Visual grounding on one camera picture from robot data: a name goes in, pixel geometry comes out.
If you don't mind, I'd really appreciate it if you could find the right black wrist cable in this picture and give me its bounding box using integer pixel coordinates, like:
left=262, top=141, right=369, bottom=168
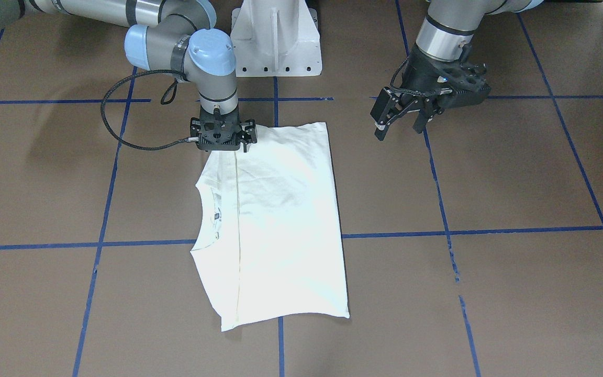
left=100, top=69, right=200, bottom=152

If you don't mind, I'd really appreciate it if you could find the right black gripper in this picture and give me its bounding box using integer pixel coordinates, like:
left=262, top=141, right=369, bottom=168
left=199, top=108, right=241, bottom=124

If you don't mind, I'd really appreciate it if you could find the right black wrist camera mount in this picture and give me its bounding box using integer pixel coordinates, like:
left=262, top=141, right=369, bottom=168
left=191, top=118, right=258, bottom=152

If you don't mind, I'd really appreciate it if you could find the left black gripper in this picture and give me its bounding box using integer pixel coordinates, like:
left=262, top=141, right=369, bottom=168
left=370, top=50, right=468, bottom=141

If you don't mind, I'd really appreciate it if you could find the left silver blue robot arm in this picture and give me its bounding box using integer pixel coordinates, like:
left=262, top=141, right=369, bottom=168
left=371, top=1, right=539, bottom=141

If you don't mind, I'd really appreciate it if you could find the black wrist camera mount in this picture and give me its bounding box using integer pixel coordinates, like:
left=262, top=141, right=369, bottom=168
left=191, top=118, right=258, bottom=152
left=437, top=62, right=491, bottom=109

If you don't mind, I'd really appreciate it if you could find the cream long sleeve shirt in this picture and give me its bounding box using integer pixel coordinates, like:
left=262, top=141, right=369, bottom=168
left=191, top=122, right=350, bottom=331

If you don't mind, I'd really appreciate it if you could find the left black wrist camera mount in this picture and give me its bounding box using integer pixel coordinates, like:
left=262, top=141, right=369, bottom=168
left=437, top=62, right=491, bottom=109

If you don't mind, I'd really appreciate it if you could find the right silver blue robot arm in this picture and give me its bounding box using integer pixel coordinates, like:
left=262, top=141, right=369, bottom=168
left=0, top=1, right=238, bottom=116

